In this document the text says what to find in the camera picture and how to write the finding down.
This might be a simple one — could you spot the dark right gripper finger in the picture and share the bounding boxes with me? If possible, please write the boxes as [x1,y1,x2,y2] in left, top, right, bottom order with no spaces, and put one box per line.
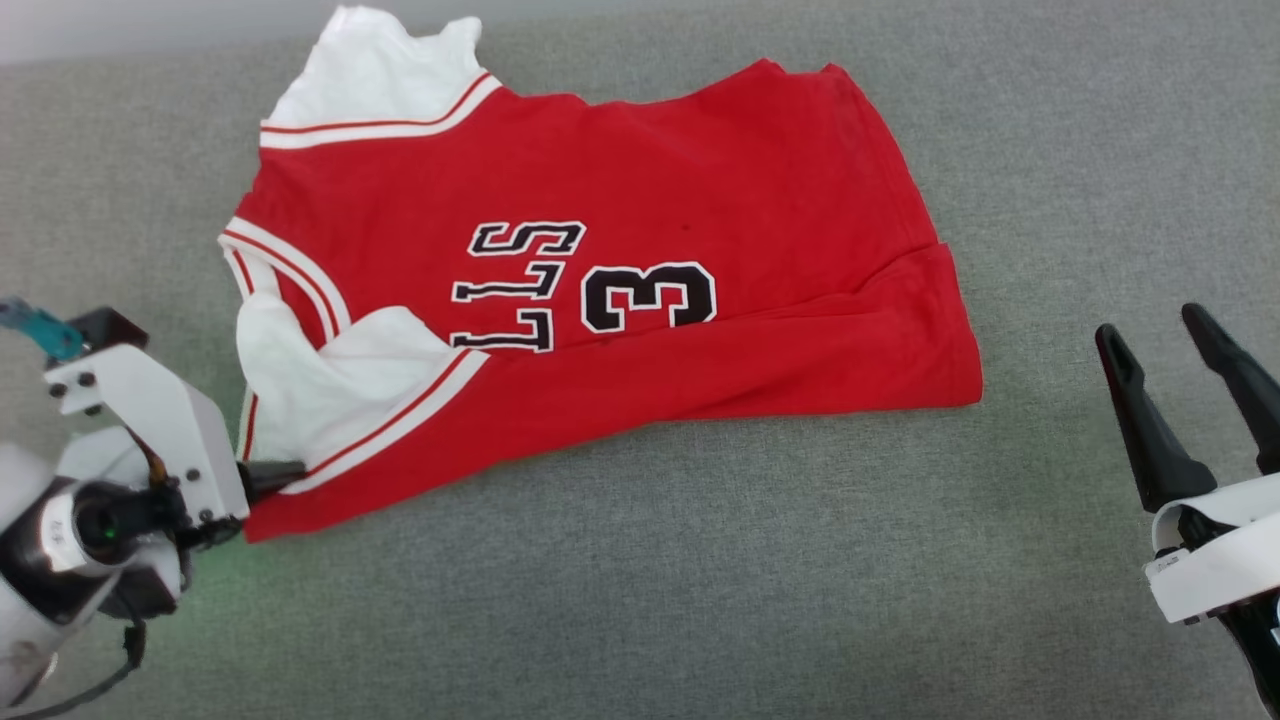
[1094,323,1219,514]
[1181,302,1280,477]

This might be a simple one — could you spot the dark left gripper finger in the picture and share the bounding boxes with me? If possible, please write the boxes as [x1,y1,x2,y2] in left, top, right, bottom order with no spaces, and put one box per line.
[240,459,309,507]

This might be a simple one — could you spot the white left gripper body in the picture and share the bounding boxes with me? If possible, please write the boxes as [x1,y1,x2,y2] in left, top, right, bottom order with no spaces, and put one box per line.
[44,344,252,593]

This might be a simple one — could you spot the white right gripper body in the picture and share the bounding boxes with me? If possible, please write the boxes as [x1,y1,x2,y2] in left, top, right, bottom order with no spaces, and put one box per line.
[1144,471,1280,627]

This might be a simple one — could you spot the red basketball jersey white sleeves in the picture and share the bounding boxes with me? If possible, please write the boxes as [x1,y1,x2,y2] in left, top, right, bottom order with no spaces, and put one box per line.
[217,4,985,545]

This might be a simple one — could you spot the teal cable connector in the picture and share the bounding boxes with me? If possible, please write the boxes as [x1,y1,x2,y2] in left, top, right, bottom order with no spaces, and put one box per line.
[0,297,87,362]

